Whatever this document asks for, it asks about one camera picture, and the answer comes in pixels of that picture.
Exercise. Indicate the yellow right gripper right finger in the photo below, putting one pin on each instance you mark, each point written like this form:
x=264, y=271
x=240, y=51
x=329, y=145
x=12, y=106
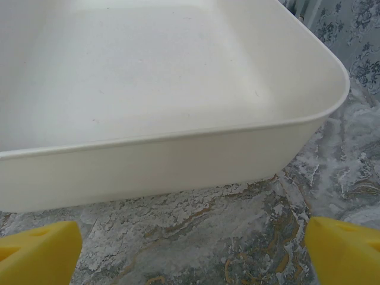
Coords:
x=344, y=255

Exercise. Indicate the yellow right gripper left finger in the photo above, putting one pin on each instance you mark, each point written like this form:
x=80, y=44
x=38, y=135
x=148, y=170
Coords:
x=38, y=255

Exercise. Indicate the white plastic tray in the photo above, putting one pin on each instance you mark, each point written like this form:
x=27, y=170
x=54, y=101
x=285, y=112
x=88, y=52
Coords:
x=148, y=89

